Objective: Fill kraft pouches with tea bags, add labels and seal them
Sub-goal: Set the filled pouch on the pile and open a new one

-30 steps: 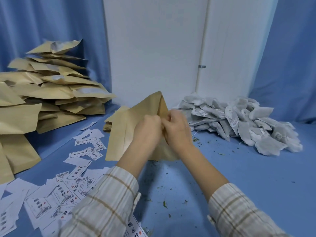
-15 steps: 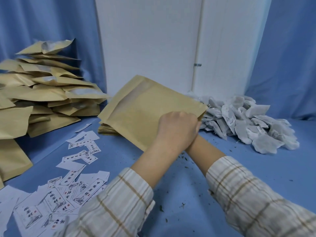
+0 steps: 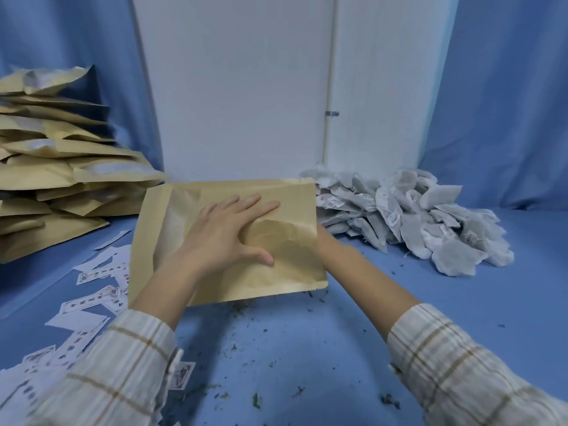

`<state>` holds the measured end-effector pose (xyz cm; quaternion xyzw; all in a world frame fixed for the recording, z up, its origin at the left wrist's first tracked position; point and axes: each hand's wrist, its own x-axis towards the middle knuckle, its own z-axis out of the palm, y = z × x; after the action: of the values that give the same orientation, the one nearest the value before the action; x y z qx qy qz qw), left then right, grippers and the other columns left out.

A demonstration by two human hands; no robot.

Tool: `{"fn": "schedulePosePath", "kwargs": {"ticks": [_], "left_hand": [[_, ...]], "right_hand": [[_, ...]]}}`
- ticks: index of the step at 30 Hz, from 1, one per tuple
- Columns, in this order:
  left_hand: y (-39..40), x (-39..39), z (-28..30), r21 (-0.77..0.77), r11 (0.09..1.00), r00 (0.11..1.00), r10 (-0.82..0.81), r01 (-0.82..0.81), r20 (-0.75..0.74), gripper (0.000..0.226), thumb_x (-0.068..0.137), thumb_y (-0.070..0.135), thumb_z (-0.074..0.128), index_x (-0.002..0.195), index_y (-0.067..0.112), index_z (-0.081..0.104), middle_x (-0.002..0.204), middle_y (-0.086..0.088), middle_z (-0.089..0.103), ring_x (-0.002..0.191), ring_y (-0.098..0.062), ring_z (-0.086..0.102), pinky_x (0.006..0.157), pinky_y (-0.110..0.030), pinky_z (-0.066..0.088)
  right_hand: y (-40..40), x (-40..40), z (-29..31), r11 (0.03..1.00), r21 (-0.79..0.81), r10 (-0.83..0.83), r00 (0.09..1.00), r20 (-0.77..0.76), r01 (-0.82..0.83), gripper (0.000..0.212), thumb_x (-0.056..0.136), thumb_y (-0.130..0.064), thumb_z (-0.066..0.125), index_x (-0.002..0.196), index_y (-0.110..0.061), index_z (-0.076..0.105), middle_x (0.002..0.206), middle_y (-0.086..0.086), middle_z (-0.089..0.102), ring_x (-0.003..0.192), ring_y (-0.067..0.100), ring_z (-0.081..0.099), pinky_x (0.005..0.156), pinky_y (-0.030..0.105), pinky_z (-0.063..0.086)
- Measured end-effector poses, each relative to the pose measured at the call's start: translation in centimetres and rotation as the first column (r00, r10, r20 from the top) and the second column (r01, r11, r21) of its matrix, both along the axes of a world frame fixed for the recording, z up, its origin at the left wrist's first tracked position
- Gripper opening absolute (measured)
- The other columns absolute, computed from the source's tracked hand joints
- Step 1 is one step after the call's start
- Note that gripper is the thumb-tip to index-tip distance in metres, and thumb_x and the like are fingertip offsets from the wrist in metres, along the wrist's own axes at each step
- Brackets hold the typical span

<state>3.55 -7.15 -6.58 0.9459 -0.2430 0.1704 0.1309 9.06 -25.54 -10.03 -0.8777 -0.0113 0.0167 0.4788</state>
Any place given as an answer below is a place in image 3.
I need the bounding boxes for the pile of white tea bags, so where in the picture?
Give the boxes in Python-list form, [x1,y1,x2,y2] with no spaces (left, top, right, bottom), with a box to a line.
[299,166,515,278]

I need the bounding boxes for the blue table cover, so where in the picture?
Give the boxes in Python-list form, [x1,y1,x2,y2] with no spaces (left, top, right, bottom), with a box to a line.
[0,204,568,426]

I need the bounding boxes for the white wall pipe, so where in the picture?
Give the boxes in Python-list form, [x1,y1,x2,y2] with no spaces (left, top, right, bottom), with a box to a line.
[321,0,341,168]

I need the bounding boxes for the person's left forearm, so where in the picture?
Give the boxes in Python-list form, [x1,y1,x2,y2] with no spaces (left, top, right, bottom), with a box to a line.
[24,261,209,426]

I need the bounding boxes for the pile of kraft pouches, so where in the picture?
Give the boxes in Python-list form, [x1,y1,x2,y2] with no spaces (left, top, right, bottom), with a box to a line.
[0,65,169,264]

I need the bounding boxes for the white paper labels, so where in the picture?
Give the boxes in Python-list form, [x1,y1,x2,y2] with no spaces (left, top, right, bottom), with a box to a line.
[0,230,196,426]

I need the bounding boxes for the kraft pouch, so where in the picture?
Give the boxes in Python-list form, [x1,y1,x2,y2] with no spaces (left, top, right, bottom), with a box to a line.
[127,177,329,308]

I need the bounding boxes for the person's left hand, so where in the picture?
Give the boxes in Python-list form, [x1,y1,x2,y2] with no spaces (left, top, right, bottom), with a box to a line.
[176,193,281,282]

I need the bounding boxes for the blue curtain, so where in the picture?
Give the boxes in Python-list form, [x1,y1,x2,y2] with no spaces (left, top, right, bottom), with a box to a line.
[419,0,568,212]
[0,0,165,173]

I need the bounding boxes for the person's right forearm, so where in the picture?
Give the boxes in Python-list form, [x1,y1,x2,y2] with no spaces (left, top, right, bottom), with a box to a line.
[315,225,568,426]

